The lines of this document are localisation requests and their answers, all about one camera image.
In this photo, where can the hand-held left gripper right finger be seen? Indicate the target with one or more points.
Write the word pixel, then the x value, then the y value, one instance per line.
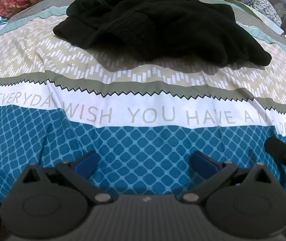
pixel 203 163

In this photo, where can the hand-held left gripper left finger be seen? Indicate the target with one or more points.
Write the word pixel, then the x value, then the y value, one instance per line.
pixel 87 162

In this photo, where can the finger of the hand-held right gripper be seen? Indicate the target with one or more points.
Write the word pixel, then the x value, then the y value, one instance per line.
pixel 283 153

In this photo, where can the black pants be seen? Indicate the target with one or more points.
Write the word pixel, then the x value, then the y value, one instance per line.
pixel 158 22

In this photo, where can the printed patterned bedsheet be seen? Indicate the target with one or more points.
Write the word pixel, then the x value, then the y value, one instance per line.
pixel 143 100

